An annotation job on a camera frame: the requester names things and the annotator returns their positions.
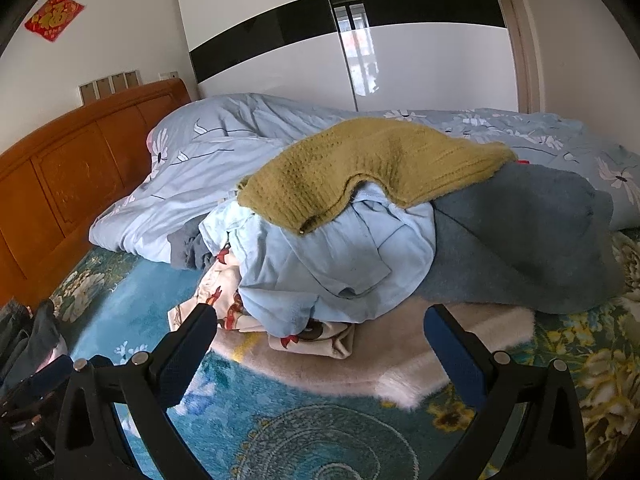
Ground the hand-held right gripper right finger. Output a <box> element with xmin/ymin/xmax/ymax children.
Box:
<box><xmin>423</xmin><ymin>304</ymin><xmax>587</xmax><ymax>480</ymax></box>

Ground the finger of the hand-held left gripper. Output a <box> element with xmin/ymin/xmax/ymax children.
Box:
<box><xmin>10</xmin><ymin>355</ymin><xmax>75</xmax><ymax>411</ymax></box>

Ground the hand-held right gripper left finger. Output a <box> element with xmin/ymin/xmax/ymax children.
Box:
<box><xmin>54</xmin><ymin>301</ymin><xmax>218</xmax><ymax>480</ymax></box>

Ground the mustard knitted sweater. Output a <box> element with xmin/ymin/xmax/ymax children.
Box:
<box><xmin>237</xmin><ymin>117</ymin><xmax>518</xmax><ymax>236</ymax></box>

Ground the pink garment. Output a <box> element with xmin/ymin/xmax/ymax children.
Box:
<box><xmin>42</xmin><ymin>344</ymin><xmax>69</xmax><ymax>367</ymax></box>

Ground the dark grey garment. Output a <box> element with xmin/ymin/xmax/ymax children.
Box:
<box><xmin>0</xmin><ymin>299</ymin><xmax>63</xmax><ymax>391</ymax></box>

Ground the grey cloth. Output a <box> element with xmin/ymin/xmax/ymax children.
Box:
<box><xmin>167</xmin><ymin>227</ymin><xmax>213</xmax><ymax>272</ymax></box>

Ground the cream cartoon print cloth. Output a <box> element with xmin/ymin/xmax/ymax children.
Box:
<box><xmin>167</xmin><ymin>245</ymin><xmax>358</xmax><ymax>361</ymax></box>

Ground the grey-blue sweatshirt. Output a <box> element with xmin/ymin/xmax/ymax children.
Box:
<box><xmin>420</xmin><ymin>162</ymin><xmax>628</xmax><ymax>316</ymax></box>

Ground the teal floral blanket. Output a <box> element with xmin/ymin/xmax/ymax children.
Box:
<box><xmin>0</xmin><ymin>230</ymin><xmax>640</xmax><ymax>480</ymax></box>

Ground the light blue shirt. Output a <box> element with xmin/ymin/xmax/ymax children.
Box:
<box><xmin>199</xmin><ymin>182</ymin><xmax>438</xmax><ymax>338</ymax></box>

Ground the wooden headboard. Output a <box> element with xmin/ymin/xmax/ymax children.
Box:
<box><xmin>0</xmin><ymin>78</ymin><xmax>193</xmax><ymax>311</ymax></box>

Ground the light blue floral duvet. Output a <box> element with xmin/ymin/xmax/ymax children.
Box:
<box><xmin>89</xmin><ymin>92</ymin><xmax>640</xmax><ymax>266</ymax></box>

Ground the white and black wardrobe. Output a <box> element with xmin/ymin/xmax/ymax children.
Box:
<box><xmin>172</xmin><ymin>0</ymin><xmax>531</xmax><ymax>113</ymax></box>

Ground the wall switch panel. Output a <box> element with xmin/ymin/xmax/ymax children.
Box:
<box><xmin>79</xmin><ymin>69</ymin><xmax>142</xmax><ymax>107</ymax></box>

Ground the cream door frame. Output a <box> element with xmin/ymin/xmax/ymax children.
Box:
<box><xmin>492</xmin><ymin>0</ymin><xmax>547</xmax><ymax>113</ymax></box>

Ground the red paper wall decoration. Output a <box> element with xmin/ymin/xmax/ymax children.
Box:
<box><xmin>24</xmin><ymin>0</ymin><xmax>86</xmax><ymax>43</ymax></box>

